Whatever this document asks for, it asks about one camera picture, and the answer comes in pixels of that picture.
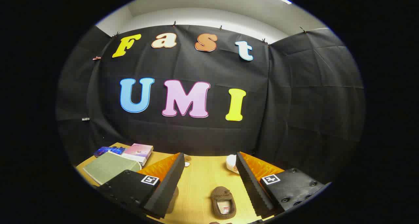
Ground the green fabric storage box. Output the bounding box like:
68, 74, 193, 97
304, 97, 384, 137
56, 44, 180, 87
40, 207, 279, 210
82, 151, 142, 186

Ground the white plush toy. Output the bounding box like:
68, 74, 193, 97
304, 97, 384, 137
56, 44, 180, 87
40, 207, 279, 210
226, 154, 240, 175

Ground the blue printed box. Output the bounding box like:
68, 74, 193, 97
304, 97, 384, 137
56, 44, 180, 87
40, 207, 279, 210
94, 146, 125, 157

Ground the pink flat box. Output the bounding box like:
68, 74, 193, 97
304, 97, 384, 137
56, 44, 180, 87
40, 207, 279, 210
122, 143, 154, 165

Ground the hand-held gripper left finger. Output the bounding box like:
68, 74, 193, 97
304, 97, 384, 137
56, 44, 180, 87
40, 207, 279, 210
97, 152, 186, 219

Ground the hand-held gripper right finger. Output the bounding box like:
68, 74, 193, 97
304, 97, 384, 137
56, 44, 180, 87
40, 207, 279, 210
236, 151, 332, 218

